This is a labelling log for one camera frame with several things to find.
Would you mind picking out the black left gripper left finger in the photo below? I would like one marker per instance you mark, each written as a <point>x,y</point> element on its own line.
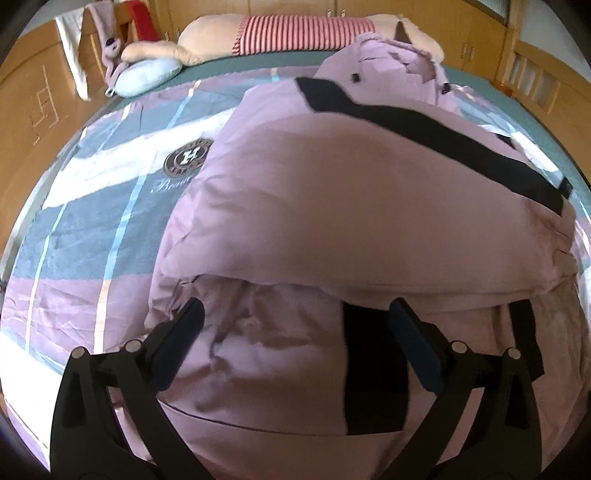
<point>107,421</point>

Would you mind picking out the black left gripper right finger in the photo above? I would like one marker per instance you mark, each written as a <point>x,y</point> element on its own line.
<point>484,423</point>

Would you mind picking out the pink jacket with black stripes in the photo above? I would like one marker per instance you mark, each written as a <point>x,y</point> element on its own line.
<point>321,201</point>

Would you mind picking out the plaid pink grey bed sheet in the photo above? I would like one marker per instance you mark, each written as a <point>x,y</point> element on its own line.
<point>87,257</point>

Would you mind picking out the wooden bed headboard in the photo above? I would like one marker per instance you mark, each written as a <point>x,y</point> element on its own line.
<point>41,109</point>

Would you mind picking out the green bed mat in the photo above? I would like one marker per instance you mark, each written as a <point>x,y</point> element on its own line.
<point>540,134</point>

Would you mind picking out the wooden bed footboard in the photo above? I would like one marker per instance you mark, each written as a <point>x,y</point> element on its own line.
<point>554,93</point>

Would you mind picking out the light blue round pillow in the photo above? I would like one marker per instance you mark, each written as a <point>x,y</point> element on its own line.
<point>146,75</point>

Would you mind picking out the red cloth on chair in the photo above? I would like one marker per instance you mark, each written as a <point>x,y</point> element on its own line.
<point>142,19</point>

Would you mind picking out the white cloth on headboard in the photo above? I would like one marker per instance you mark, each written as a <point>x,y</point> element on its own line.
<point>69,26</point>

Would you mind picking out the large beige striped plush toy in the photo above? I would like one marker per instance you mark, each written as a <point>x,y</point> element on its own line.
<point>214,37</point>

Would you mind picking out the pink plush dog toy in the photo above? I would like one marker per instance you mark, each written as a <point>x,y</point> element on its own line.
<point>111,45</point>

